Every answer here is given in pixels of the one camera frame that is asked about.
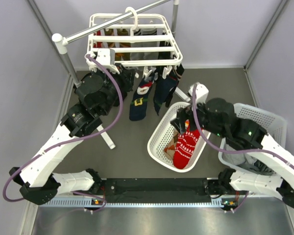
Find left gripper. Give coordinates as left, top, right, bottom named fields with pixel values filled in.
left=99, top=63, right=137, bottom=117

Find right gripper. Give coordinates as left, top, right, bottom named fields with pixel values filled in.
left=170, top=96, right=225, bottom=139

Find red patterned christmas sock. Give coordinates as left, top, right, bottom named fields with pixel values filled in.
left=173, top=120, right=200, bottom=169

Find navy santa belt sock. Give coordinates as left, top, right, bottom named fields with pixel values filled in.
left=129, top=72, right=156, bottom=121

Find white clip sock hanger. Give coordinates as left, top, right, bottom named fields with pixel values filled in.
left=85, top=13, right=183, bottom=73

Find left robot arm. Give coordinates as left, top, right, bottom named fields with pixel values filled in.
left=9, top=64, right=137, bottom=205

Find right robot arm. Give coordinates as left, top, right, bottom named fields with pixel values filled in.
left=171, top=98, right=294, bottom=209

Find olive striped sock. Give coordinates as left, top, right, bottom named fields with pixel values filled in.
left=116, top=28, right=132, bottom=61
left=104, top=28, right=116, bottom=48

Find grey striped sock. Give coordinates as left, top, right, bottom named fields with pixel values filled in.
left=142, top=28, right=158, bottom=60
left=130, top=29, right=142, bottom=60

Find white far rack foot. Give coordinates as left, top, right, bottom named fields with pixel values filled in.
left=174, top=87, right=191, bottom=102

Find white perforated oval basket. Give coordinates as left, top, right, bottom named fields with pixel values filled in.
left=147, top=102, right=206, bottom=173

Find argyle beige orange sock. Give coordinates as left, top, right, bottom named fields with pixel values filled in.
left=163, top=130, right=179, bottom=161

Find red hanging sock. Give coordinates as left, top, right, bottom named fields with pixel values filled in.
left=93, top=30, right=103, bottom=48

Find white rack base foot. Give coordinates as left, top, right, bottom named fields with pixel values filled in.
left=97, top=125, right=116, bottom=149

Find grey clothes in basket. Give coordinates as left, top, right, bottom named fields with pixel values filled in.
left=218, top=152, right=276, bottom=176

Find silver horizontal rack bar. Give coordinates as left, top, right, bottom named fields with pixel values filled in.
left=51, top=0, right=170, bottom=55

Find white rectangular mesh basket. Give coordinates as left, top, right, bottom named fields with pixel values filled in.
left=218, top=103, right=288, bottom=172

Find far silver rack pole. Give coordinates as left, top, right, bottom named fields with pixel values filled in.
left=171, top=0, right=180, bottom=36

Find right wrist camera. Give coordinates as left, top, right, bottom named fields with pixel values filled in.
left=187, top=82, right=209, bottom=104

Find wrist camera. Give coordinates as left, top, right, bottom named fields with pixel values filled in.
left=187, top=82, right=209, bottom=104
left=96, top=48, right=115, bottom=66

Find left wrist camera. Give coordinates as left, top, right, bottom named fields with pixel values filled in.
left=96, top=48, right=115, bottom=66

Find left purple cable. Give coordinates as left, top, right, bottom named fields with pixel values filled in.
left=2, top=54, right=124, bottom=215

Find purple cable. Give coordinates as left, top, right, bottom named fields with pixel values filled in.
left=2, top=54, right=124, bottom=215
left=191, top=85, right=294, bottom=212

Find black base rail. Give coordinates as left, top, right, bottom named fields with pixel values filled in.
left=104, top=178, right=211, bottom=203

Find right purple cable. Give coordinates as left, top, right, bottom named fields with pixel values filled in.
left=191, top=85, right=294, bottom=212

